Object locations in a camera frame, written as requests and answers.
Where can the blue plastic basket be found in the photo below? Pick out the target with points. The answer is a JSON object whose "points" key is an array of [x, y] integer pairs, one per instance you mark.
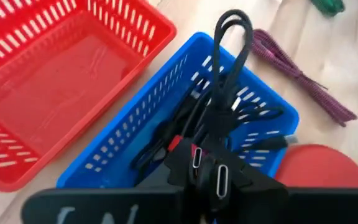
{"points": [[154, 102]]}

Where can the red plastic basket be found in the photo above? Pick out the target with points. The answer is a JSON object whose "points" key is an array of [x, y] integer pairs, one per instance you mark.
{"points": [[57, 93]]}

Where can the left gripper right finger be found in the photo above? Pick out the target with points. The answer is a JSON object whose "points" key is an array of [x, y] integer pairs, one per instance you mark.
{"points": [[253, 180]]}

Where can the red round bowl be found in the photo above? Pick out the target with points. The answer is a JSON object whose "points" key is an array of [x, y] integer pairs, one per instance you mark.
{"points": [[322, 168]]}

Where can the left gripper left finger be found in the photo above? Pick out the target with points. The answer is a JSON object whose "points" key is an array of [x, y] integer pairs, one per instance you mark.
{"points": [[179, 168]]}

